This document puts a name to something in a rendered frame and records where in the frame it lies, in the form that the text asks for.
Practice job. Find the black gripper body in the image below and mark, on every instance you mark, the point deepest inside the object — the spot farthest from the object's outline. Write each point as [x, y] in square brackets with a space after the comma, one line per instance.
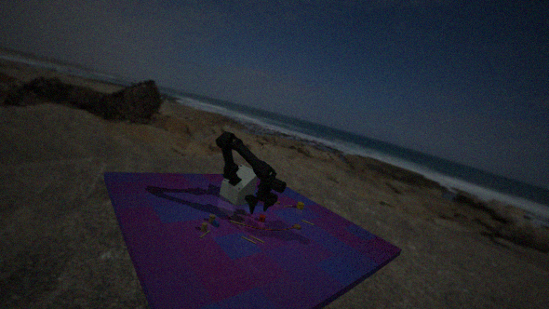
[252, 200]

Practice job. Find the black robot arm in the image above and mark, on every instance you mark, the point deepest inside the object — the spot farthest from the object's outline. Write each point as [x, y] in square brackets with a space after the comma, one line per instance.
[260, 168]

